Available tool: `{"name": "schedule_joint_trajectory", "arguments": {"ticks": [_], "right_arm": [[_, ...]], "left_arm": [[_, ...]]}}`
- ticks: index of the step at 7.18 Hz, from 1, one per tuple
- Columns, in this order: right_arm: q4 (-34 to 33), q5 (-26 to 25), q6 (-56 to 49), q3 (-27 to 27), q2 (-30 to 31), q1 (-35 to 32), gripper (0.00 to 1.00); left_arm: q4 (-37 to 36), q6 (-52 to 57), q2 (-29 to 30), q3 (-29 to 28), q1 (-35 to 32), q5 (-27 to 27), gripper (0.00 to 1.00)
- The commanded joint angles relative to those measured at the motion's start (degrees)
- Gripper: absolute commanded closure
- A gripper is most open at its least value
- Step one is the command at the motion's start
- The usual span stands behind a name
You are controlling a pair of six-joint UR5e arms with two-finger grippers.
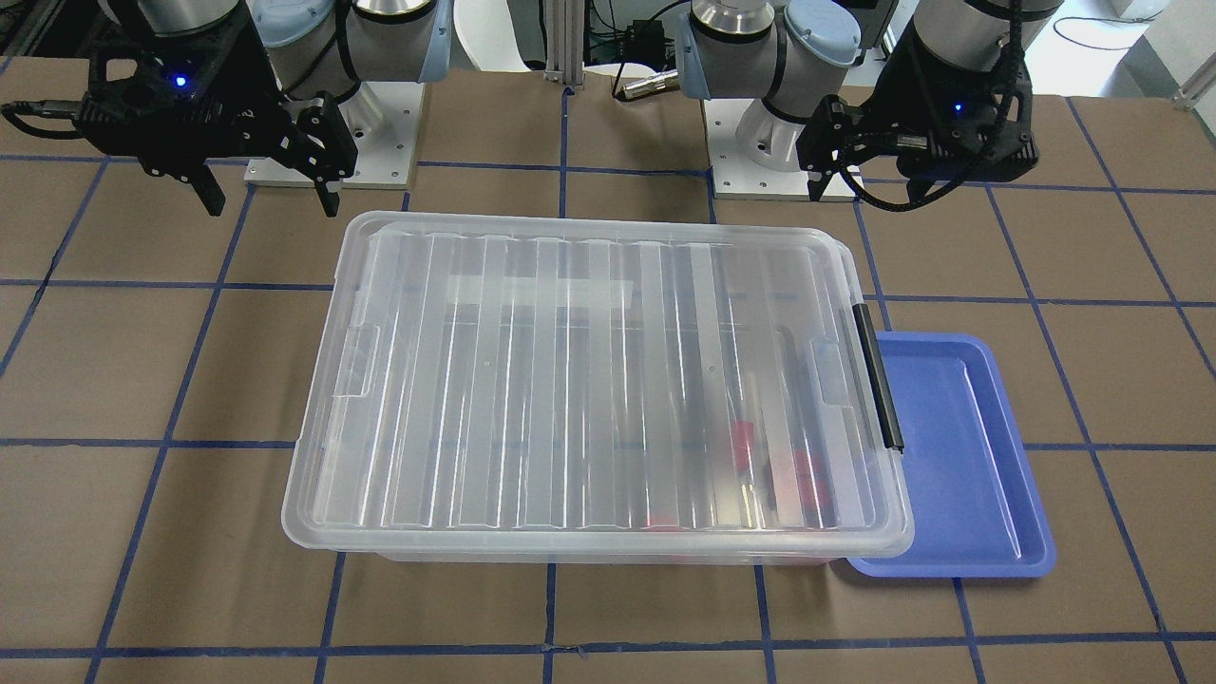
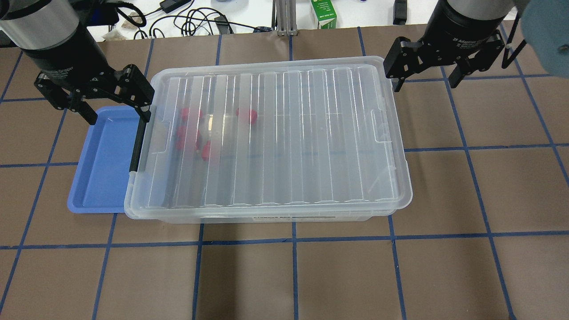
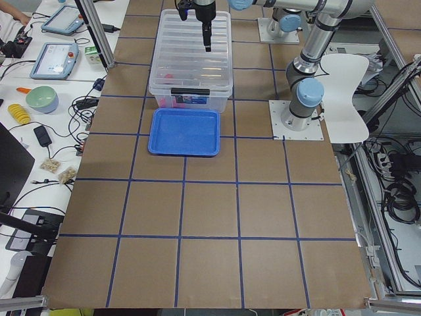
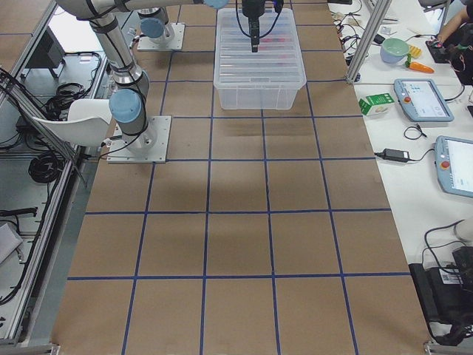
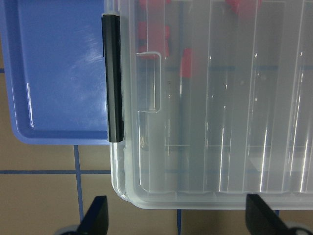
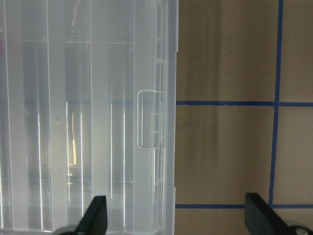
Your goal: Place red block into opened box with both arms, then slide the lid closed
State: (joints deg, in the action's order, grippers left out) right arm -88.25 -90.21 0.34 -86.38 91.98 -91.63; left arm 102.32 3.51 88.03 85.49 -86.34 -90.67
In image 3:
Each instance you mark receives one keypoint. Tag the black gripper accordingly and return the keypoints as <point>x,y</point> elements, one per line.
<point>204,13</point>

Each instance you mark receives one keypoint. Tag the clear plastic box lid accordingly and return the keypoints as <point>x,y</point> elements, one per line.
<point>179,50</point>

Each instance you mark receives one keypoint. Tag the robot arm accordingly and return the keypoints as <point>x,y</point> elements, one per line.
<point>288,19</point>
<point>307,91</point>

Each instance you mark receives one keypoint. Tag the clear plastic storage box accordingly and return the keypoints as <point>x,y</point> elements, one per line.
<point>215,100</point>

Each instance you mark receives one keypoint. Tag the blue plastic tray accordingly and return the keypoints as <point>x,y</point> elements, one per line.
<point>187,132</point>

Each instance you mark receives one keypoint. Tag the green white carton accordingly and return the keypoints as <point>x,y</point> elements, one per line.
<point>92,56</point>

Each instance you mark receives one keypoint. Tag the white chair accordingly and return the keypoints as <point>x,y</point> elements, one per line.
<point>340,75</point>

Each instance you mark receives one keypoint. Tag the far teach pendant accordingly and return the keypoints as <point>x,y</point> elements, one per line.
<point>66,21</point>

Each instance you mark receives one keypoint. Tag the teach pendant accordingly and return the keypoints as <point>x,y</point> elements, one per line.
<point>55,61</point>
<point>66,21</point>

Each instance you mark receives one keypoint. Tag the near teach pendant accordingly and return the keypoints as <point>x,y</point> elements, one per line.
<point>55,61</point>

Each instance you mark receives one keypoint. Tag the green bowl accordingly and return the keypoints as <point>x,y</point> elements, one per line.
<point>43,99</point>

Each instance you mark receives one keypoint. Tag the snack bag right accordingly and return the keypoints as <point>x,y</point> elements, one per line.
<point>67,175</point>

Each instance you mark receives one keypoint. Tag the snack bag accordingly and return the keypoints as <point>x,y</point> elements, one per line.
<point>50,165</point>
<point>67,175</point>

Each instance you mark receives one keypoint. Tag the toy carrot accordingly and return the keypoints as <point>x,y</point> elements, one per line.
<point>23,90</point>

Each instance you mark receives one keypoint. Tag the snack bag left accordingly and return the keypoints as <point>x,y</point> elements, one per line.
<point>50,165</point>

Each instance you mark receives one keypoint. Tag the yellow toy corn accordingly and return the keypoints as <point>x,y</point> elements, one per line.
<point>19,113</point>

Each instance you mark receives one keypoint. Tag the black laptop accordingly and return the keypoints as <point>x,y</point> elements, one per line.
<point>16,166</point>

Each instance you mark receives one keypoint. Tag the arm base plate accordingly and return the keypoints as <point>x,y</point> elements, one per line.
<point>270,33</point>
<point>286,126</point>

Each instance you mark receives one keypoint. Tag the aluminium frame post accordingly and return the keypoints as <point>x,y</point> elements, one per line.
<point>96,31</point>

